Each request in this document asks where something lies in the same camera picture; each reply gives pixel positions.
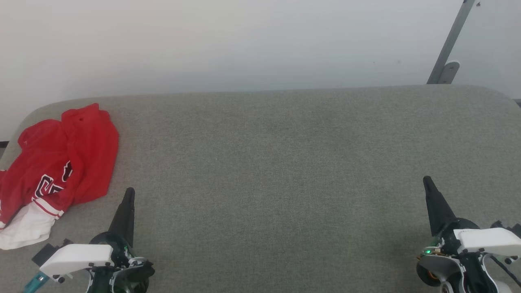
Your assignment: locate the grey metal pole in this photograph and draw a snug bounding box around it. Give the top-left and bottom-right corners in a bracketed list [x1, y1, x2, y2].
[427, 0, 476, 85]

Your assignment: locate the grey fabric sofa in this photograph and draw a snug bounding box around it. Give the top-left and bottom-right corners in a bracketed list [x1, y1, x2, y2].
[0, 84, 521, 293]

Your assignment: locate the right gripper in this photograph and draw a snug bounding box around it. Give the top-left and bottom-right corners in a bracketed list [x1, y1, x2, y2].
[416, 176, 499, 293]

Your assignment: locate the red basketball jersey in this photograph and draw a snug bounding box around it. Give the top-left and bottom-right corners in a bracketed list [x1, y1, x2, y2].
[0, 103, 120, 250]

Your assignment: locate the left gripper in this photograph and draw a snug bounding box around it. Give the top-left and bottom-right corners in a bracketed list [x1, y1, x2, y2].
[88, 187, 155, 293]

